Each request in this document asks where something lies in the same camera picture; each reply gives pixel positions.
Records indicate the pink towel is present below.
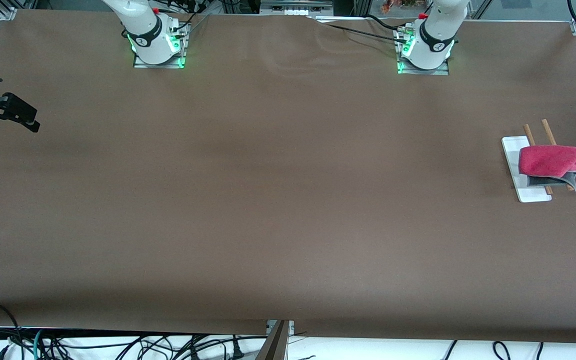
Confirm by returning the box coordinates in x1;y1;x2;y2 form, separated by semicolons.
518;145;576;192

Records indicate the brown table cover sheet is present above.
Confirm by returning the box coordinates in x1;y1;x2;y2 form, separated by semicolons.
0;9;576;346

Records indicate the orange red clutter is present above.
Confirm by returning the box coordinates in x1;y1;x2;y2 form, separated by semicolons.
380;0;431;13

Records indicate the white rectangular tray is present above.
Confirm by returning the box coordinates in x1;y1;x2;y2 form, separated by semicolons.
501;119;576;203

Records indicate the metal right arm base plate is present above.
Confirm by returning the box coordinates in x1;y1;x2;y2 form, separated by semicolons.
133;22;191;69

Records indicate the black cable bunch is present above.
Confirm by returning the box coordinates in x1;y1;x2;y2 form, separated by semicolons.
155;0;229;31

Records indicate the black cable tangle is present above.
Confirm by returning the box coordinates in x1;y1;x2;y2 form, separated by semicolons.
0;334;269;360

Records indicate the silver metal bracket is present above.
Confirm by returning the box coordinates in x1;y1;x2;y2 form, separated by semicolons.
266;320;295;335

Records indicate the thin black table cable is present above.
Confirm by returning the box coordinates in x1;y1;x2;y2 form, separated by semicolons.
315;20;410;45

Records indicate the thick black table cable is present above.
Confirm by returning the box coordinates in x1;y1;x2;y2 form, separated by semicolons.
364;14;411;33

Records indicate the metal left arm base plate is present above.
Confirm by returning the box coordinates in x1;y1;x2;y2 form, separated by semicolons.
397;30;450;76

